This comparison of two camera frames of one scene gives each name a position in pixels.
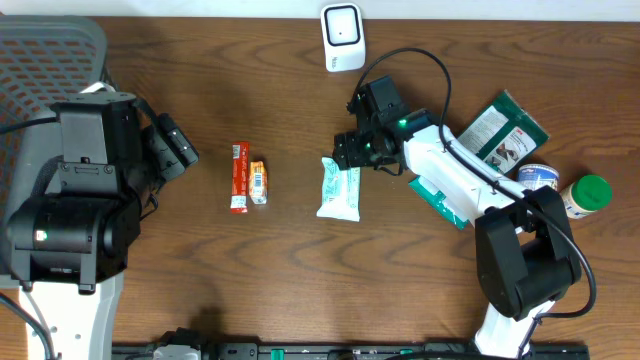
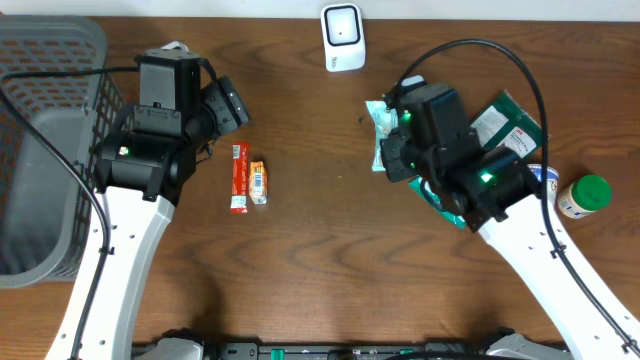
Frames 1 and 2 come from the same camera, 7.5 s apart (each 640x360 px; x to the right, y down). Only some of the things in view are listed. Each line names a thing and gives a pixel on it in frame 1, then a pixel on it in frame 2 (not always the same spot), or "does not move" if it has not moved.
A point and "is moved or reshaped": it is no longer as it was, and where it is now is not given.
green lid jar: [586, 195] does not move
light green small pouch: [340, 192] is moved or reshaped
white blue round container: [535, 176] does not move
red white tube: [239, 178] does not move
